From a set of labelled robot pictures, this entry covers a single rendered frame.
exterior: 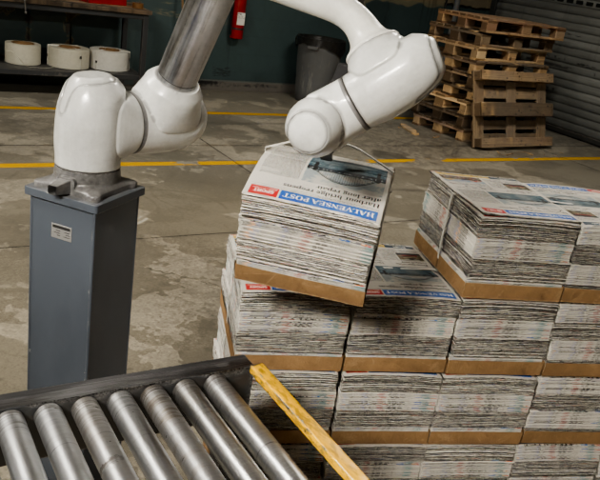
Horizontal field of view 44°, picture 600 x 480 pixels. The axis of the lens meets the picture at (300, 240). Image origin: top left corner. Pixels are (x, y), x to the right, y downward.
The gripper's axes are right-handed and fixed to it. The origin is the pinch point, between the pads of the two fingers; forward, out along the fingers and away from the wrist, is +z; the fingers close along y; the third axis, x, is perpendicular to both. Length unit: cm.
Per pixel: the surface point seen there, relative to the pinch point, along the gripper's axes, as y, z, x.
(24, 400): 55, -52, -39
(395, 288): 45, 24, 21
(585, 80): -10, 810, 209
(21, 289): 123, 134, -141
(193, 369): 53, -30, -15
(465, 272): 38, 28, 38
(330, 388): 73, 16, 11
